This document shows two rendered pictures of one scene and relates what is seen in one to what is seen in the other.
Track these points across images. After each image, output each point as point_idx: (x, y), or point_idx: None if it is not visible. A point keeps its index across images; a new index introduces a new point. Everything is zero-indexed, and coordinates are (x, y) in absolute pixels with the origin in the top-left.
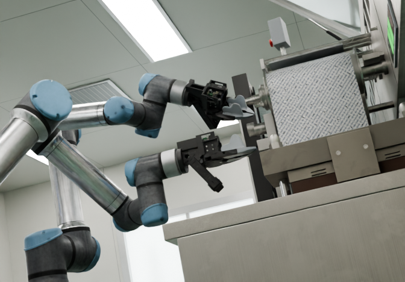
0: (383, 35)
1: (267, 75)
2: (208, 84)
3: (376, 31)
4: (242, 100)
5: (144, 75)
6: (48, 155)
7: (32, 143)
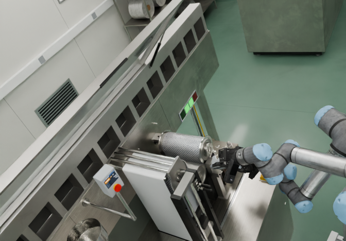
0: (165, 119)
1: None
2: (228, 148)
3: (150, 126)
4: (213, 159)
5: (264, 143)
6: (340, 154)
7: None
